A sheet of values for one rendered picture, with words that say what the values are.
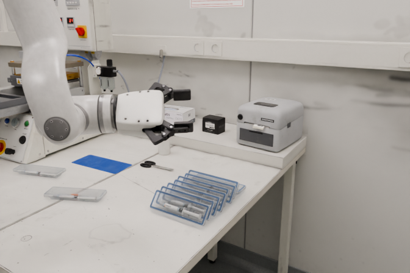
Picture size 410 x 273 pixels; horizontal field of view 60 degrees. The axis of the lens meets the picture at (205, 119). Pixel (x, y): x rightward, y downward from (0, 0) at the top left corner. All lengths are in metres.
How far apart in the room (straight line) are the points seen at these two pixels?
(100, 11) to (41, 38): 1.00
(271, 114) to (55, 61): 0.86
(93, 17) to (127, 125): 1.02
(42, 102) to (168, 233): 0.48
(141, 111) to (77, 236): 0.41
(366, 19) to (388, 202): 0.74
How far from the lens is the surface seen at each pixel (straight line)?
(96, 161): 1.47
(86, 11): 1.71
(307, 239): 1.86
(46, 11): 0.77
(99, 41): 1.73
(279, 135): 1.36
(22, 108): 1.55
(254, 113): 1.39
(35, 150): 1.54
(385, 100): 1.55
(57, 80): 0.70
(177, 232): 0.98
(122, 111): 0.76
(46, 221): 1.11
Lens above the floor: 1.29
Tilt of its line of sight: 16 degrees down
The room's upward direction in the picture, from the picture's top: straight up
